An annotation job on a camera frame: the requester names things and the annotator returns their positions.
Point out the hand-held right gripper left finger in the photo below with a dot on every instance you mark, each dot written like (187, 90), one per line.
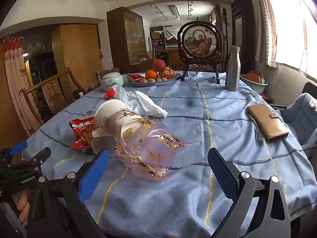
(94, 176)

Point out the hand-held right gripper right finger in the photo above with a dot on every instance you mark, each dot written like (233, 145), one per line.
(223, 176)

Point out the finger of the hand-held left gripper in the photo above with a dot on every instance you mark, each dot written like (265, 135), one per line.
(37, 156)
(18, 146)

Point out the red snack packet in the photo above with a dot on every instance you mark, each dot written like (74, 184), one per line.
(83, 129)

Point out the white patterned paper cup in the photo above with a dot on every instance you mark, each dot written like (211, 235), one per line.
(111, 116)

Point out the pink gold-printed plastic bag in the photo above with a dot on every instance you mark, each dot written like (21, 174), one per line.
(153, 151)

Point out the red mesh net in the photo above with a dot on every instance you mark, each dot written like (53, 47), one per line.
(110, 93)

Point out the clear plastic bag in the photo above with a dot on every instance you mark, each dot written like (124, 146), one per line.
(121, 94)

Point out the white tissue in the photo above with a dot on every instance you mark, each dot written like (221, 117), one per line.
(148, 104)

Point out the person's left hand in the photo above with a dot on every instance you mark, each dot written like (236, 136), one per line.
(23, 208)

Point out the light blue checked tablecloth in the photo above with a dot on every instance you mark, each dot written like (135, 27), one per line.
(198, 129)

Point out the carved wooden chair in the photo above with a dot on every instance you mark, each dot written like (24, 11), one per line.
(53, 89)

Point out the floral white curtain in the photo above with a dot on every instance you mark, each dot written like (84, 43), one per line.
(14, 79)

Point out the brown leather wallet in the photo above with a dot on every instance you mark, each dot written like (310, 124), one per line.
(267, 121)

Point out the green enamel basin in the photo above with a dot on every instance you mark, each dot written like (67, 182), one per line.
(252, 88)

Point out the pale green ceramic jar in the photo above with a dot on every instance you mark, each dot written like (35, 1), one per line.
(111, 81)

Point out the blue cushioned chair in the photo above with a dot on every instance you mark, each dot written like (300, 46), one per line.
(299, 114)

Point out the orange bowl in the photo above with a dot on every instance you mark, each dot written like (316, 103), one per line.
(253, 77)

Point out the stainless steel bottle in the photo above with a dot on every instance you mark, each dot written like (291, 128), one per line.
(232, 72)

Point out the red candy packets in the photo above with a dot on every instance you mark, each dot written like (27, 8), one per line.
(135, 77)

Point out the oval fruit plate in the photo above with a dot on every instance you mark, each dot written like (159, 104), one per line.
(153, 84)

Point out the row of walnuts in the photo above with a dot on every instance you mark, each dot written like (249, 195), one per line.
(151, 80)

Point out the light wooden wardrobe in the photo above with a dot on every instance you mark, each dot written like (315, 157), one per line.
(76, 49)

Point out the tangerine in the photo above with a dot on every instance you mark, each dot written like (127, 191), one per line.
(168, 73)

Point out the orange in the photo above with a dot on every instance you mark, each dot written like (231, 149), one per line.
(151, 74)

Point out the carved wooden sideboard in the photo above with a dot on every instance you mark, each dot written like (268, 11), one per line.
(173, 58)

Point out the red apple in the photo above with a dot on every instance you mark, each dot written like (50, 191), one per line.
(159, 65)

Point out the round embroidered table screen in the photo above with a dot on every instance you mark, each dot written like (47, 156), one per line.
(198, 42)

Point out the brown glass-door cabinet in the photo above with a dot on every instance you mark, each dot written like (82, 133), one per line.
(123, 34)

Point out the tall dark wooden cabinet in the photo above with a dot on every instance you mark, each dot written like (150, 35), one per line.
(244, 29)

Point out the striped window curtain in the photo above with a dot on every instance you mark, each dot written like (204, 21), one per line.
(266, 29)

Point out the fluorescent ceiling light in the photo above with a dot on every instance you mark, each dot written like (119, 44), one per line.
(174, 10)

